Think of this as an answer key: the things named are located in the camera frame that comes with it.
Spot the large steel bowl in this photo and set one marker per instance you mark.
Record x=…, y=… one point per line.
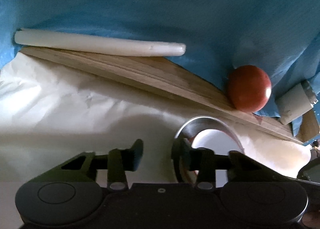
x=197, y=124

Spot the blue cloth backdrop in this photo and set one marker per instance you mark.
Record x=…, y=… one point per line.
x=279, y=36

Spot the cream table cloth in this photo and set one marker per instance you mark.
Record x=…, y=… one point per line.
x=50, y=113

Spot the red tomato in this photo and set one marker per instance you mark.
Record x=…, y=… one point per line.
x=249, y=88

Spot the wooden tray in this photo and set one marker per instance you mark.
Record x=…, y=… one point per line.
x=162, y=77

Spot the white plate red rim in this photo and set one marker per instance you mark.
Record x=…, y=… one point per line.
x=218, y=141

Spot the white steel tumbler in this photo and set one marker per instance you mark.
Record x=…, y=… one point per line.
x=295, y=102

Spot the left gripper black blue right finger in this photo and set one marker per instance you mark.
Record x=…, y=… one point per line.
x=205, y=161

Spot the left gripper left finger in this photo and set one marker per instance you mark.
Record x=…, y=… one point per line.
x=108, y=171

